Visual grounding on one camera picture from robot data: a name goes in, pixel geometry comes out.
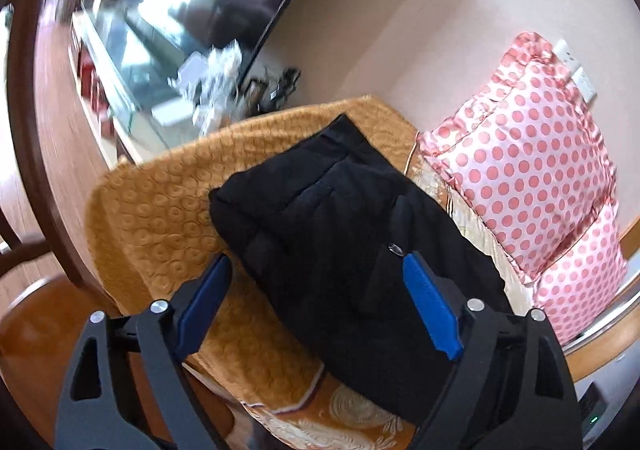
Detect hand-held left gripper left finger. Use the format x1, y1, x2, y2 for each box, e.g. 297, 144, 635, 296
54, 253, 233, 450

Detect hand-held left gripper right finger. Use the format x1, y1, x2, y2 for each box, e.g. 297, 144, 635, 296
402, 251, 585, 450

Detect black pants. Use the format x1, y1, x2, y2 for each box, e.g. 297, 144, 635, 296
208, 113, 513, 426

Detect orange textured blanket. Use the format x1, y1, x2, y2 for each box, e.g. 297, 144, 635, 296
85, 93, 421, 412

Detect gold patterned bed sheet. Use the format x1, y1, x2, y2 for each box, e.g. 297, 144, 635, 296
240, 165, 538, 450

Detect small pink polka dot pillow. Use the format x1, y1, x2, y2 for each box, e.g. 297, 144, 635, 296
532, 200, 629, 347

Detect large pink polka dot pillow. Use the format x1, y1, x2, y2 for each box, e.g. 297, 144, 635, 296
418, 32, 618, 285

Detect glass top cabinet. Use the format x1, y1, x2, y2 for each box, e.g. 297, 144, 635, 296
70, 5, 241, 165

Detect white wall socket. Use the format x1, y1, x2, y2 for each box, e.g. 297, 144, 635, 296
553, 38, 598, 102

